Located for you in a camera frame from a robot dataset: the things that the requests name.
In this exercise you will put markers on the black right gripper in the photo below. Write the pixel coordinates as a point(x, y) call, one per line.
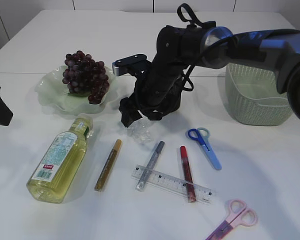
point(177, 49)

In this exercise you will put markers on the clear plastic sheet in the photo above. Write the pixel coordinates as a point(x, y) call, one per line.
point(140, 131)

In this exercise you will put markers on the purple grape bunch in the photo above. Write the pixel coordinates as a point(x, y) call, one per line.
point(85, 77)

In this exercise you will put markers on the blue scissors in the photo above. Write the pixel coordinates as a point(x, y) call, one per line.
point(201, 135)

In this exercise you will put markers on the yellow tea bottle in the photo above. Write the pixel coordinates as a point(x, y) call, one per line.
point(54, 174)

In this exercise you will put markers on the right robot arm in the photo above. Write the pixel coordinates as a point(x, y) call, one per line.
point(275, 50)

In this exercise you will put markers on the black mesh pen holder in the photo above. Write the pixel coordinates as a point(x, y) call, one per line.
point(172, 100)

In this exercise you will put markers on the gold glitter pen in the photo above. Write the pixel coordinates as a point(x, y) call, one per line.
point(107, 168)

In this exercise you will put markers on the green wavy glass plate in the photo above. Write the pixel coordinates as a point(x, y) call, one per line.
point(53, 93)

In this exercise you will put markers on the silver glitter pen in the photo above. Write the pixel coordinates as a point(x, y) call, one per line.
point(149, 167)

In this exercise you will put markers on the red glitter pen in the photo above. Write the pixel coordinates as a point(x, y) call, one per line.
point(191, 196)

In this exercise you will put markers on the clear plastic ruler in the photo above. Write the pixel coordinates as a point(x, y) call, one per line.
point(179, 186)

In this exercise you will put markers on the light green woven basket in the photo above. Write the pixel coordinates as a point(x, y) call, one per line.
point(253, 98)

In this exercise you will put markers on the pink scissors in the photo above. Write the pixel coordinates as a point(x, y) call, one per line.
point(239, 214)

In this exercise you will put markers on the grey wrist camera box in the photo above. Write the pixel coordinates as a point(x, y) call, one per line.
point(132, 65)

